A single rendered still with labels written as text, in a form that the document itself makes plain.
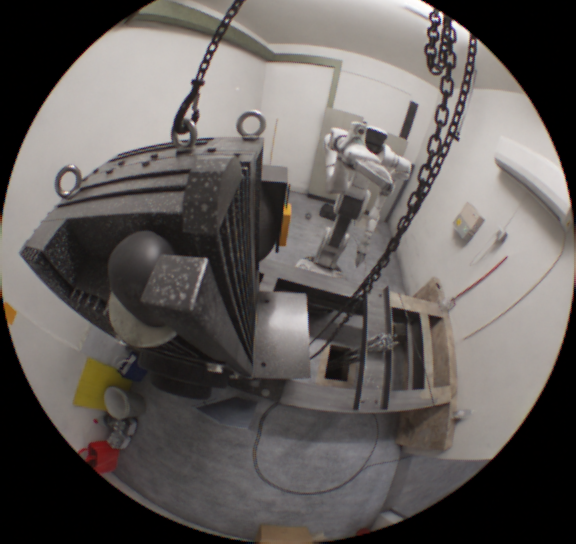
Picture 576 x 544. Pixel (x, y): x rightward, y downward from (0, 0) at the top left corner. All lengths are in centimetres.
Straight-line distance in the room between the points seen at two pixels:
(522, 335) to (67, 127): 292
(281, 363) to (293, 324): 20
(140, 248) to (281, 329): 75
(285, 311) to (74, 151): 153
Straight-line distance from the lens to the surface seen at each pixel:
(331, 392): 111
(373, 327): 130
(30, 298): 144
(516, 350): 163
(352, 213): 127
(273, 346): 82
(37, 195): 131
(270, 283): 124
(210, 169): 15
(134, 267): 16
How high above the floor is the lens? 170
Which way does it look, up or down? 48 degrees down
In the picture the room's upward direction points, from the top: 11 degrees clockwise
